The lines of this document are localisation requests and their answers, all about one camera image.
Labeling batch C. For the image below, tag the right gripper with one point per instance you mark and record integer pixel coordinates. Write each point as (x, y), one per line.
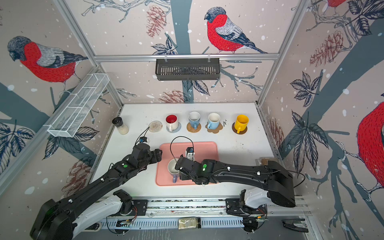
(182, 177)

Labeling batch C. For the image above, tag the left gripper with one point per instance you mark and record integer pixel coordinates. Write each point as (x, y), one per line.
(156, 155)

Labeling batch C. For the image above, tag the white mug purple handle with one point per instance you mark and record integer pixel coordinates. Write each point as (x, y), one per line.
(172, 170)

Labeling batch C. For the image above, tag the multicolour woven round coaster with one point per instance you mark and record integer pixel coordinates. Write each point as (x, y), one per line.
(155, 126)

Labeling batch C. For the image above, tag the grey woven round coaster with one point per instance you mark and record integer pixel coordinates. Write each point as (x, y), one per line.
(175, 130)

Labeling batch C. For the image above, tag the red interior white mug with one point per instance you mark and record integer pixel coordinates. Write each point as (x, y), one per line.
(172, 122)

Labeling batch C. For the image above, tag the tan cork round coaster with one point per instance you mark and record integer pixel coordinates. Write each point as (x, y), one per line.
(191, 129)

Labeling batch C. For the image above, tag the brown flower-shaped coaster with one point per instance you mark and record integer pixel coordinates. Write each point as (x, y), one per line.
(215, 131)

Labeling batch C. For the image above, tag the white mug blue handle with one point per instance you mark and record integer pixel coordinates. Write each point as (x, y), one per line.
(194, 119)

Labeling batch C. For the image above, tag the white mug light-blue handle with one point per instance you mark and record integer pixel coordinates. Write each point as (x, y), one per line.
(213, 121)

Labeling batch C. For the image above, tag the dark brown round coaster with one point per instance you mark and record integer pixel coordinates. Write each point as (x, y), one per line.
(235, 130)

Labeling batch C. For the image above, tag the yellow mug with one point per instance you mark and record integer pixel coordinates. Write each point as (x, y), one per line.
(241, 122)

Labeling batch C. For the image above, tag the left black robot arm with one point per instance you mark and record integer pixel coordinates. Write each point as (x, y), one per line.
(57, 220)

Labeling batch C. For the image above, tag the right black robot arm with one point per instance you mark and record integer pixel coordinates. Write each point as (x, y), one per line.
(272, 178)

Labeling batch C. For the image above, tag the pink tray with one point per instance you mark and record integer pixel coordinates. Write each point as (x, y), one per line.
(203, 150)

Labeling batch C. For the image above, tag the black-lid spice jar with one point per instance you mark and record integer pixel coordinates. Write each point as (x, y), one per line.
(119, 124)

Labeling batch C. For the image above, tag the jar below table edge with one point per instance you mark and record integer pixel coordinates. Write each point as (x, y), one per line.
(189, 223)

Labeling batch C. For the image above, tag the clear jar with grains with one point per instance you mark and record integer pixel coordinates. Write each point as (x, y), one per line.
(264, 161)

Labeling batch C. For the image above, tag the black hanging basket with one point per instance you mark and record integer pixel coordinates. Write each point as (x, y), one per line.
(188, 69)

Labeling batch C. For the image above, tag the black clamp tool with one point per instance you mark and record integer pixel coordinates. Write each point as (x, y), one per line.
(297, 225)

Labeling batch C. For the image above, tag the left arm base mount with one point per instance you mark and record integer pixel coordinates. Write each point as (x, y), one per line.
(132, 209)

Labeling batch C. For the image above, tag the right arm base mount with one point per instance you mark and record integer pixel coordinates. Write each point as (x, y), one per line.
(237, 207)

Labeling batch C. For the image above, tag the white wire mesh basket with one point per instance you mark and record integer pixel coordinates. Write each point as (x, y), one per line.
(81, 102)

